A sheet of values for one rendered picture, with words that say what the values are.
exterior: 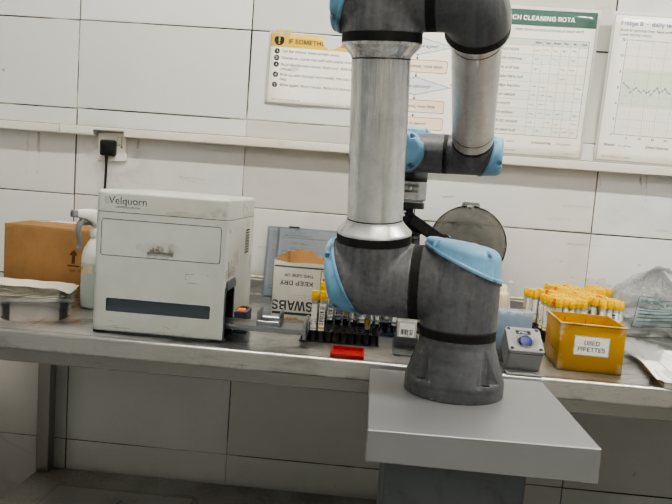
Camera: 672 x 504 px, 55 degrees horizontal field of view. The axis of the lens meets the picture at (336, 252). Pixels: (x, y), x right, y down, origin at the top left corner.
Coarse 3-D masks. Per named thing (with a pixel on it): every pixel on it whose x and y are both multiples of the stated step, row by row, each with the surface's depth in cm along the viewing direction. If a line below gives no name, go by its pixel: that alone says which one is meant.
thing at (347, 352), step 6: (336, 348) 136; (342, 348) 136; (348, 348) 136; (354, 348) 135; (360, 348) 135; (330, 354) 129; (336, 354) 129; (342, 354) 129; (348, 354) 129; (354, 354) 132; (360, 354) 132
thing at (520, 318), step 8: (504, 312) 140; (512, 312) 140; (520, 312) 140; (528, 312) 140; (504, 320) 140; (512, 320) 140; (520, 320) 140; (528, 320) 140; (504, 328) 140; (496, 336) 140; (496, 344) 141
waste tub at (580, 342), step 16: (560, 320) 133; (576, 320) 144; (592, 320) 144; (608, 320) 142; (560, 336) 132; (576, 336) 132; (592, 336) 132; (608, 336) 131; (624, 336) 131; (560, 352) 133; (576, 352) 132; (592, 352) 132; (608, 352) 131; (560, 368) 133; (576, 368) 132; (592, 368) 132; (608, 368) 132
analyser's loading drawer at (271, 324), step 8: (280, 312) 134; (232, 320) 138; (240, 320) 138; (248, 320) 139; (256, 320) 134; (264, 320) 140; (272, 320) 140; (280, 320) 134; (304, 320) 134; (224, 328) 135; (232, 328) 135; (240, 328) 135; (248, 328) 135; (256, 328) 134; (264, 328) 134; (272, 328) 134; (280, 328) 134; (288, 328) 134; (296, 328) 135; (304, 328) 133; (304, 336) 134
